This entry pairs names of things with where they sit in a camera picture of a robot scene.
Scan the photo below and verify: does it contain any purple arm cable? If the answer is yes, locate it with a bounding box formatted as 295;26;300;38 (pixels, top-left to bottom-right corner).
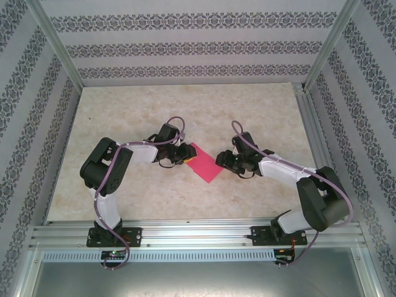
231;119;355;269
92;116;187;272

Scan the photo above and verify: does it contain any small controller board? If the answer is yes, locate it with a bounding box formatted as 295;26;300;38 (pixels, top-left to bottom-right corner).
101;249;127;260
275;247;296;264

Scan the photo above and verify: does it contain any aluminium frame post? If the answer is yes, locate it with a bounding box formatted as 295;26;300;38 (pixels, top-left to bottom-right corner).
27;0;85;91
302;0;364;92

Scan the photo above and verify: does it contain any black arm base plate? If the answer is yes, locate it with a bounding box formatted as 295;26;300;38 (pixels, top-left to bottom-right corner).
87;227;143;248
250;225;308;248

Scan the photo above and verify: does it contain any grey metal sheet panel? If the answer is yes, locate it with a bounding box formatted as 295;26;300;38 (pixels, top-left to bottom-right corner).
29;259;377;297

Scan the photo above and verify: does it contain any aluminium lower frame rail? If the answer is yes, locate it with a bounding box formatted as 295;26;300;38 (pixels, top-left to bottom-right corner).
352;246;384;297
12;244;43;297

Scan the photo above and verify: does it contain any aluminium side rail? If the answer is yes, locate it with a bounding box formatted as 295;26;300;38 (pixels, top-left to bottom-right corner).
292;82;352;223

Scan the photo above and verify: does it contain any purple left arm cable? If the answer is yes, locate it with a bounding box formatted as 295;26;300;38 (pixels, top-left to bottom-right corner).
92;116;187;272

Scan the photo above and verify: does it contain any slotted grey cable duct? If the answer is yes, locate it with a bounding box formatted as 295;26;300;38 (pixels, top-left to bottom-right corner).
41;249;276;261

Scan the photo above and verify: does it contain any pink cloth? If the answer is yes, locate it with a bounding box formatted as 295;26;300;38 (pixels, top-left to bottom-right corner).
186;142;225;184

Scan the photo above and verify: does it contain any aluminium mounting rail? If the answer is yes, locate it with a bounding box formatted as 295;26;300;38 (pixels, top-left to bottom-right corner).
29;218;363;248

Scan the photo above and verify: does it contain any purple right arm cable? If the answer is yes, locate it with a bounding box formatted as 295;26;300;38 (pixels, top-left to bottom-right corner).
231;119;355;269

